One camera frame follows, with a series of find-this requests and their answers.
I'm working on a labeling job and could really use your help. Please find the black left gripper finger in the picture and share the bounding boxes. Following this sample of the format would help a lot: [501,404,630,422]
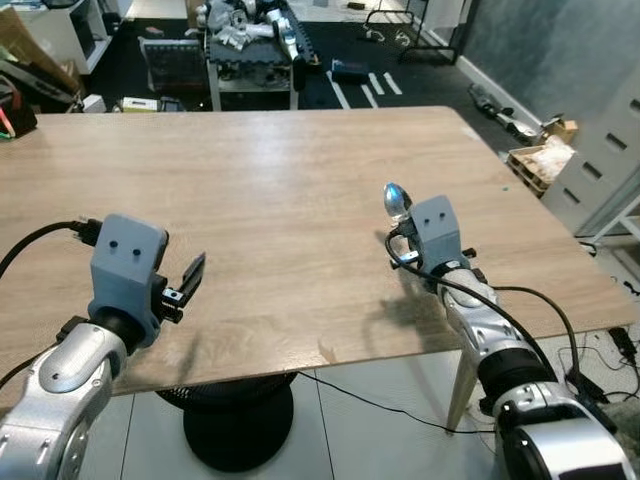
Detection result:
[178,252,208,303]

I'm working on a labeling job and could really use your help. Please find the silver metal spoon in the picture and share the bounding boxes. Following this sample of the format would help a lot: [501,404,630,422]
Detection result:
[384,183,414,225]

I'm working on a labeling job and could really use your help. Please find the light wooden table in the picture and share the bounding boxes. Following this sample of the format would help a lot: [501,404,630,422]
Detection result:
[0,105,640,397]

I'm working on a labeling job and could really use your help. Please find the black round table base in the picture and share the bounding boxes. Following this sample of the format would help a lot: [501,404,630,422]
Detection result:
[158,370,297,474]

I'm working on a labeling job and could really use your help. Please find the grey drawer cabinet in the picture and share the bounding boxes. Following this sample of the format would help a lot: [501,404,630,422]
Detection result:
[540,68,640,237]

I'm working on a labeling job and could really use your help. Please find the wooden crate with packing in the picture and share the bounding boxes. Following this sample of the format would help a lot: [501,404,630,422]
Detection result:
[505,134,578,197]

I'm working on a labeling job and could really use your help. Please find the dark blue box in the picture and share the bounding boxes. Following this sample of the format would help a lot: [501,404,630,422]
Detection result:
[331,59,374,84]

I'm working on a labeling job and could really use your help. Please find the black plastic crate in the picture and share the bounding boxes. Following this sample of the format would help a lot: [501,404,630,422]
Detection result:
[139,37,212,97]

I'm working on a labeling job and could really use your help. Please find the black metal rack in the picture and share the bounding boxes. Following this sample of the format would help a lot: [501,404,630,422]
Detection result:
[364,0,462,63]

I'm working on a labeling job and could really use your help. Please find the cart with silver robot parts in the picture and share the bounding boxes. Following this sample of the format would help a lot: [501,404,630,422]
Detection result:
[203,0,303,112]

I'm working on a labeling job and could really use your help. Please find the white shelf unit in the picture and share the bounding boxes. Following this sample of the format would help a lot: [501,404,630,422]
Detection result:
[0,0,113,77]

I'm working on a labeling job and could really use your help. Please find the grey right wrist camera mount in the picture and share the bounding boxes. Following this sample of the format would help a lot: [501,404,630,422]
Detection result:
[409,194,464,273]

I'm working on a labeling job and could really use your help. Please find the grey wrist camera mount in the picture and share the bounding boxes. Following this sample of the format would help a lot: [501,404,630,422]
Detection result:
[87,212,170,347]
[409,194,464,273]

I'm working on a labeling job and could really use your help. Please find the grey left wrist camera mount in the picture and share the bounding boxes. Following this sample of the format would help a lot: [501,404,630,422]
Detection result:
[87,212,170,347]

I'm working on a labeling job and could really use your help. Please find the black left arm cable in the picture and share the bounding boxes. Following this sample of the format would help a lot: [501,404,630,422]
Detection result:
[0,218,103,283]

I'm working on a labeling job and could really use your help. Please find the thin black floor cable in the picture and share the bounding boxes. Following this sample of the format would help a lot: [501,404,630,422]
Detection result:
[294,370,501,437]

